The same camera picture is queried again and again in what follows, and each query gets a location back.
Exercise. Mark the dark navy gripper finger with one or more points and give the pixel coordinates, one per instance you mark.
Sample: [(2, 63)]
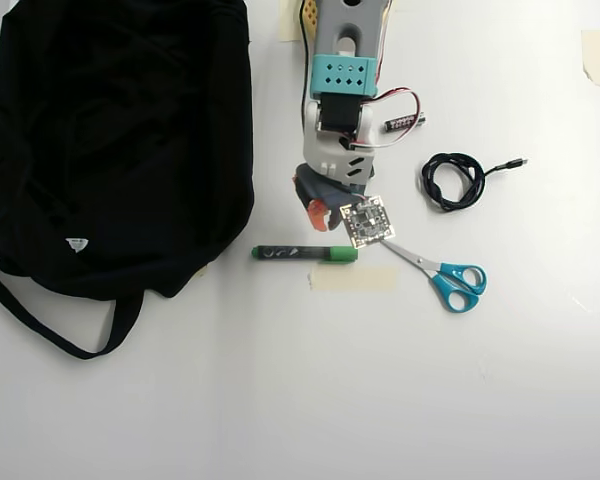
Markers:
[(335, 220)]

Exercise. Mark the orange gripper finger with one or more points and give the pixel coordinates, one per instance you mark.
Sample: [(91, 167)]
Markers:
[(317, 215)]

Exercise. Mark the green marker with black barrel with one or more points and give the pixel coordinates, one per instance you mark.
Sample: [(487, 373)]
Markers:
[(290, 252)]

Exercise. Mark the grey teal white robot arm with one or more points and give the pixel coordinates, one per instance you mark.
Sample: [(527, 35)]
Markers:
[(340, 75)]

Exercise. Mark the black fabric bag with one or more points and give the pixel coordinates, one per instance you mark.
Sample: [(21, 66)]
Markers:
[(105, 150)]

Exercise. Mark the long beige masking tape strip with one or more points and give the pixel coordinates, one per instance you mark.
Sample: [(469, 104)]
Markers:
[(355, 279)]

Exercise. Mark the black battery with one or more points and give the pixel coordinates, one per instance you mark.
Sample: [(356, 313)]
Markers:
[(405, 123)]

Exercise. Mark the narrow beige masking tape strip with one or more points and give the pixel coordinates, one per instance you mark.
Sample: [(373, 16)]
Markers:
[(287, 25)]

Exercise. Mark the yellow perforated base block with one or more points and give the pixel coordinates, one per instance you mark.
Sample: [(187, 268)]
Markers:
[(310, 17)]

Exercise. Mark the torn beige masking tape piece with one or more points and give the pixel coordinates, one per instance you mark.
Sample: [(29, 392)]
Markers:
[(596, 55)]

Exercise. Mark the square camera circuit board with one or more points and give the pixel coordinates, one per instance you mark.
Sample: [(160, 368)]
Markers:
[(367, 222)]

